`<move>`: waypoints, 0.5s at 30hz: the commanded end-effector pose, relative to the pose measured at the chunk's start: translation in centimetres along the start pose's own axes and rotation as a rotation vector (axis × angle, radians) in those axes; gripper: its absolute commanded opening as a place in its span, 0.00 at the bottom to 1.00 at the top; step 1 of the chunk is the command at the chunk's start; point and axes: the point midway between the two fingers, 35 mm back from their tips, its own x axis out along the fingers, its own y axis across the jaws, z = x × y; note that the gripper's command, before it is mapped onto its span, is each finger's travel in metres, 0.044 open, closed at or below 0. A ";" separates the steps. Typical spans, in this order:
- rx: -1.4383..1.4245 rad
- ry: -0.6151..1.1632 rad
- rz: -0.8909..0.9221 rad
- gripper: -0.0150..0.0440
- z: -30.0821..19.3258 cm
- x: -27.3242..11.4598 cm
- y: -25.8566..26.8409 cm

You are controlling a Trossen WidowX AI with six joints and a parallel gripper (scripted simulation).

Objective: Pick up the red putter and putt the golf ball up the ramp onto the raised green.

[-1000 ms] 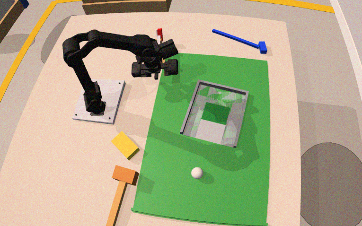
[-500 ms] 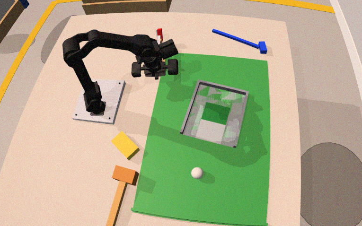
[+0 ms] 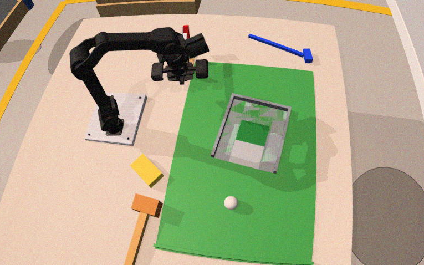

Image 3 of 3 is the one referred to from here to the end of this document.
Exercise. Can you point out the yellow block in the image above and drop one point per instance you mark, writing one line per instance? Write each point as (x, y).
(146, 170)

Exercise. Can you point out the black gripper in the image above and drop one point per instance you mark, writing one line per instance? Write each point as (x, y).
(187, 70)

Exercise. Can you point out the white golf ball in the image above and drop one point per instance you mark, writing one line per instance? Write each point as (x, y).
(230, 202)

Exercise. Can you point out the green putting mat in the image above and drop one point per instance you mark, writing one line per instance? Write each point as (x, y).
(275, 215)

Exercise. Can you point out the grey golf putter with red face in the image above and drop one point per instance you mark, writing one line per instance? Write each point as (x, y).
(186, 35)

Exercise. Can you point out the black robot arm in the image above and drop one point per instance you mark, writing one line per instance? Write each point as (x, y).
(169, 45)

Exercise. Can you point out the blue putter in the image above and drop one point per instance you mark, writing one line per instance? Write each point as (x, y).
(306, 52)

